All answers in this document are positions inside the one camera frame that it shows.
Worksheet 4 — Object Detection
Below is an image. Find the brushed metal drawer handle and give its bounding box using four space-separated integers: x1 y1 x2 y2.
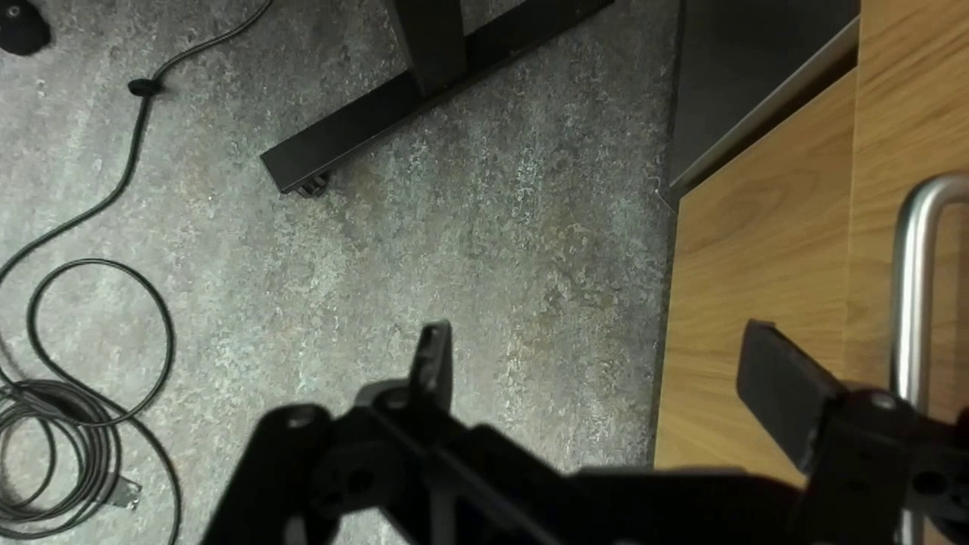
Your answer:
890 171 969 545

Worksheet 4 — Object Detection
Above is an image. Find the thin black floor cable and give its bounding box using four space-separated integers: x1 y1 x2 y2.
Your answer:
0 0 277 287

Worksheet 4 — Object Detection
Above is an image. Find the black metal stand foot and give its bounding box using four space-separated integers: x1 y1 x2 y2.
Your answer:
256 0 620 198

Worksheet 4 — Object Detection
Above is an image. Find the wood cabinet front panel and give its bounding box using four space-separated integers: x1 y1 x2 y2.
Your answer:
651 68 863 491

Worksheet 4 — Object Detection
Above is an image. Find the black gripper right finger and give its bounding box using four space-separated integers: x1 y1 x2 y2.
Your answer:
737 317 848 476

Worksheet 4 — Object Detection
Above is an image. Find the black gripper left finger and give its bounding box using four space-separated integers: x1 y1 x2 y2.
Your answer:
404 322 453 419

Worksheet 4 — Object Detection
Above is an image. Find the black round floor foot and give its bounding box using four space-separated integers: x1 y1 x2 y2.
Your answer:
0 0 58 61

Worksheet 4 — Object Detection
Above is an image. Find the black cable coil with plug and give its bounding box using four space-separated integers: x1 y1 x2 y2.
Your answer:
0 253 187 545

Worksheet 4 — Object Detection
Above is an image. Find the white drawer with wood front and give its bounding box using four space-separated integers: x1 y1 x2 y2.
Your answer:
845 0 969 545

